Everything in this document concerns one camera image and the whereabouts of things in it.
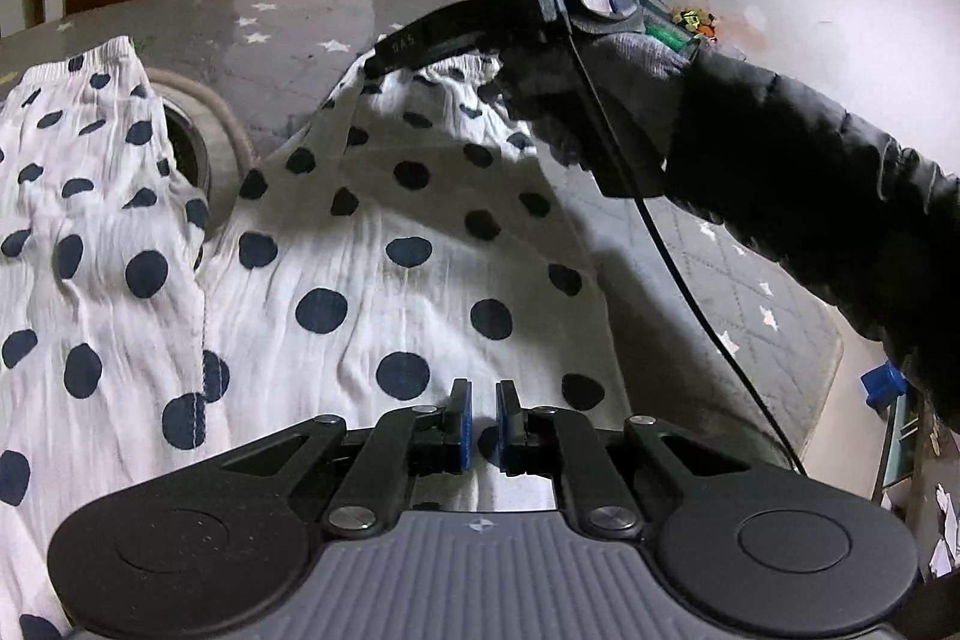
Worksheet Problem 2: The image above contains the white navy polka dot garment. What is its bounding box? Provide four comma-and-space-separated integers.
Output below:
2, 37, 628, 638

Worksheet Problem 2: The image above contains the black jacket right forearm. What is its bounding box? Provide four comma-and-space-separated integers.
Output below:
665, 52, 958, 427

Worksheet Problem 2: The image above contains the grey gloved right hand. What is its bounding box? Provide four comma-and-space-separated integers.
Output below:
490, 32, 690, 177

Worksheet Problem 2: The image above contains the pile of colourful toys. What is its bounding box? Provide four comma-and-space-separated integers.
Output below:
640, 0, 718, 50

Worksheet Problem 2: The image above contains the built-in round induction cooktop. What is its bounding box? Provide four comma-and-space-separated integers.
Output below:
146, 68, 256, 202

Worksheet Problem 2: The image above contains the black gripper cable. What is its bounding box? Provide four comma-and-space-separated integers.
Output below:
576, 38, 811, 478

